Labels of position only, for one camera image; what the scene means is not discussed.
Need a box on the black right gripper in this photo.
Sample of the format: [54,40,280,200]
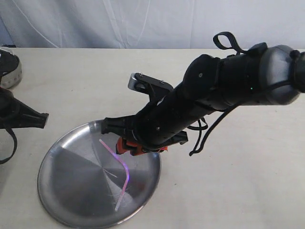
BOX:
[101,90,205,156]

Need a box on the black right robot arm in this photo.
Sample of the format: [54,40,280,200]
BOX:
[101,43,305,156]

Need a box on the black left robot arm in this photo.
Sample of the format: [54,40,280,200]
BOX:
[0,49,49,129]

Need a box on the round stainless steel plate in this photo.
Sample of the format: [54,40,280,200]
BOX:
[37,120,161,229]

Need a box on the white backdrop cloth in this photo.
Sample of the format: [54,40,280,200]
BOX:
[0,0,305,49]

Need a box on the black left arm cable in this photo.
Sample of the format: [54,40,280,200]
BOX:
[0,126,18,165]

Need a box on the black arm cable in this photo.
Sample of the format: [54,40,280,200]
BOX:
[0,126,18,165]
[189,31,298,157]

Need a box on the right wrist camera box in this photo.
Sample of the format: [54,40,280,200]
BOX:
[128,73,173,101]

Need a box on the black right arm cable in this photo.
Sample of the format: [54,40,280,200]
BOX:
[189,31,298,157]

